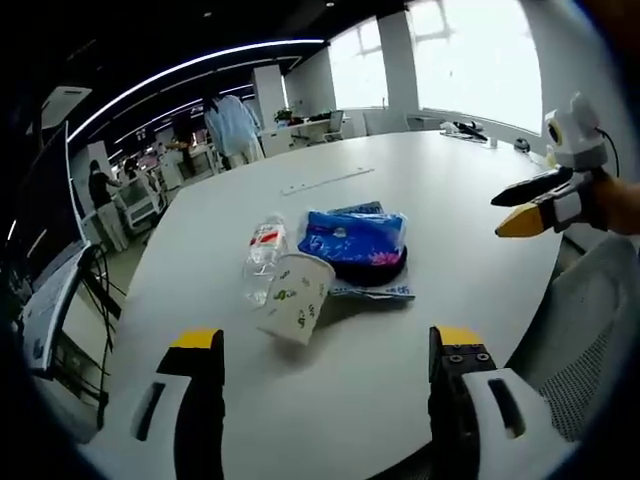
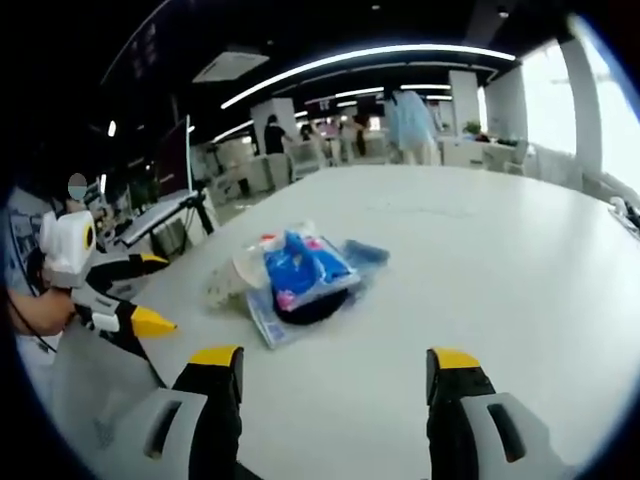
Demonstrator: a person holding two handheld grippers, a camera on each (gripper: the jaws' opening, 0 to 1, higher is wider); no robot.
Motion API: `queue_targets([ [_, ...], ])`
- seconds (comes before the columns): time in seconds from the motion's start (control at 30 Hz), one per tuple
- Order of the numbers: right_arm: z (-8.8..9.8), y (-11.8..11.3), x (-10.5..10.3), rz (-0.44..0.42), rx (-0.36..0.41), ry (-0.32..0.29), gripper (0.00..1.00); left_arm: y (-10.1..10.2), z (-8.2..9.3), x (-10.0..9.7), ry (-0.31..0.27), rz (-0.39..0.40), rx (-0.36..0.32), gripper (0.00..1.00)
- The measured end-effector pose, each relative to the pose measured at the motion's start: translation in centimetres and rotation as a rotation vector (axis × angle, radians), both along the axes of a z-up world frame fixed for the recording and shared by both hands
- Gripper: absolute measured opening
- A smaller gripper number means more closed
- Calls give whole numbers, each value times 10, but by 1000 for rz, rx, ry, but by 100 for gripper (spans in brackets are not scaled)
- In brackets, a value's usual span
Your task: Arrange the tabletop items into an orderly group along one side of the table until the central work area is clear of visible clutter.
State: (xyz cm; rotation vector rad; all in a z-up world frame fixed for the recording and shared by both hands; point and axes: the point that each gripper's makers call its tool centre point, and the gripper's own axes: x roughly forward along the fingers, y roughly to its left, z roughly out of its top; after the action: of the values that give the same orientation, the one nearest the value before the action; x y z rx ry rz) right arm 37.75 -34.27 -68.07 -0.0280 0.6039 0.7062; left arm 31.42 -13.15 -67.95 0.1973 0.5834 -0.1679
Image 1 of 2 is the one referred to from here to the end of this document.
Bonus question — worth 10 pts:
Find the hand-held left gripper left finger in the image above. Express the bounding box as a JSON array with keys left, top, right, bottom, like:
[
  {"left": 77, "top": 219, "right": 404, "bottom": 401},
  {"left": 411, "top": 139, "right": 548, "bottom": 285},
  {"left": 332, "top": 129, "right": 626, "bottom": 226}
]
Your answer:
[{"left": 79, "top": 328, "right": 226, "bottom": 480}]

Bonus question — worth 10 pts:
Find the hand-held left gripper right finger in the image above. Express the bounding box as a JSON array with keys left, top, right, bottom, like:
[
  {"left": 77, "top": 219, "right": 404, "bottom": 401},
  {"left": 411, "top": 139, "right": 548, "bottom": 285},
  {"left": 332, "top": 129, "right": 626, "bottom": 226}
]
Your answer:
[{"left": 428, "top": 325, "right": 581, "bottom": 480}]

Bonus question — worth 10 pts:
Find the blue white packet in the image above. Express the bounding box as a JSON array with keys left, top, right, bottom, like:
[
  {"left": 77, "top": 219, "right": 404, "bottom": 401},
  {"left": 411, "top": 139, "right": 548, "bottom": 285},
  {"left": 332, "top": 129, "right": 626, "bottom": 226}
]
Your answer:
[{"left": 329, "top": 201, "right": 417, "bottom": 302}]

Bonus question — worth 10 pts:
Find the paper cup with green print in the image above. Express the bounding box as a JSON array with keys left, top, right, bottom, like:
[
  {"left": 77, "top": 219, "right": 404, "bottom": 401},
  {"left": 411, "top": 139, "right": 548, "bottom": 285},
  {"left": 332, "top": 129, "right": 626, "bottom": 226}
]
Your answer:
[{"left": 256, "top": 252, "right": 337, "bottom": 347}]

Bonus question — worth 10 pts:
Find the black bowl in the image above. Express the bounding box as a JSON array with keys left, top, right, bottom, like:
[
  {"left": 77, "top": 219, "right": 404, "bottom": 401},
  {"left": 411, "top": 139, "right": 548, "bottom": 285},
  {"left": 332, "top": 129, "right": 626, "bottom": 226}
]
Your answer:
[{"left": 331, "top": 243, "right": 409, "bottom": 288}]

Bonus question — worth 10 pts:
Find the clear plastic water bottle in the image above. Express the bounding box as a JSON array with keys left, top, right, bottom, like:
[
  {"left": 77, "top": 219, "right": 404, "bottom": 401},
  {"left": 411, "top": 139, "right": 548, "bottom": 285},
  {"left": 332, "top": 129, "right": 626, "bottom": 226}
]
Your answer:
[{"left": 242, "top": 214, "right": 292, "bottom": 308}]

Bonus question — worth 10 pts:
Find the blue tissue packet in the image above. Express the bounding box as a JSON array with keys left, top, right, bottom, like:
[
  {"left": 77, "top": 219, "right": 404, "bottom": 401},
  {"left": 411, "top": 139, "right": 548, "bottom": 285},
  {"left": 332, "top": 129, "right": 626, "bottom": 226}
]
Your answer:
[{"left": 297, "top": 209, "right": 408, "bottom": 270}]

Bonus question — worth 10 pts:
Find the person's right hand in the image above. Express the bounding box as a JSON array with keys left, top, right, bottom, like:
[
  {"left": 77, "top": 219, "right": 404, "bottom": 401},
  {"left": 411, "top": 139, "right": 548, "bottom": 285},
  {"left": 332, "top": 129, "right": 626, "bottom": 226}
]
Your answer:
[{"left": 582, "top": 175, "right": 640, "bottom": 235}]

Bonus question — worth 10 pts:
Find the black device on table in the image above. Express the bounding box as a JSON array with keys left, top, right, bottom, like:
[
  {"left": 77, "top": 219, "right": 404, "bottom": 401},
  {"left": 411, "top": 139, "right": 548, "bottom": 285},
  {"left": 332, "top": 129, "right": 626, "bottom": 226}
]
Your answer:
[{"left": 439, "top": 119, "right": 486, "bottom": 139}]

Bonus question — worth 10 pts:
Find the grey mesh office chair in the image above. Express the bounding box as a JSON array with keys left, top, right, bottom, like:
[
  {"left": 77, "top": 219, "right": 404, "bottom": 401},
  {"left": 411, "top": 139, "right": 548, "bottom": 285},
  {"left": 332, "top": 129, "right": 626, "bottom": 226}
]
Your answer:
[{"left": 499, "top": 234, "right": 632, "bottom": 444}]

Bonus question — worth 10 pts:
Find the white table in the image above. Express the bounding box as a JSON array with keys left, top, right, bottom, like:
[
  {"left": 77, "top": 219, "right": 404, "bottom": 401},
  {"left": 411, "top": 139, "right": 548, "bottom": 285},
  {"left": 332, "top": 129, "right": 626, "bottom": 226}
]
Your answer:
[{"left": 79, "top": 128, "right": 569, "bottom": 480}]

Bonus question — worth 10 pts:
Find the white office chair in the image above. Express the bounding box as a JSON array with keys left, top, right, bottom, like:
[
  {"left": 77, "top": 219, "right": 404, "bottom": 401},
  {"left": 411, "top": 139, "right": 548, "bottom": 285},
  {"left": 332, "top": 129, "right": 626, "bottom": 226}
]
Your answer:
[{"left": 323, "top": 110, "right": 346, "bottom": 143}]

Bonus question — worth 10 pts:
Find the white cart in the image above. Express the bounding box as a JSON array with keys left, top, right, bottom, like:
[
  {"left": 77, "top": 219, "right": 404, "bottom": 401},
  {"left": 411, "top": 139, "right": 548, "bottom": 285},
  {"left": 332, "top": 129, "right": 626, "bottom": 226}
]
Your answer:
[{"left": 119, "top": 172, "right": 166, "bottom": 231}]

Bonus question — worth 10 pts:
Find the black cable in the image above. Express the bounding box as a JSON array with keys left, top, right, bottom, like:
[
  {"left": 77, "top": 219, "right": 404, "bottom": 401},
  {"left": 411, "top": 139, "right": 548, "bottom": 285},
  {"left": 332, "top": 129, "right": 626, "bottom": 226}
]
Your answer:
[{"left": 595, "top": 127, "right": 621, "bottom": 177}]

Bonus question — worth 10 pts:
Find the table cable cover strip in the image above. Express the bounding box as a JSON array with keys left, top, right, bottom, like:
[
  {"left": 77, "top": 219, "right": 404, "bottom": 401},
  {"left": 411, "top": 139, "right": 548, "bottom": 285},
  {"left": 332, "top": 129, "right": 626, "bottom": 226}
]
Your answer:
[{"left": 280, "top": 167, "right": 375, "bottom": 196}]

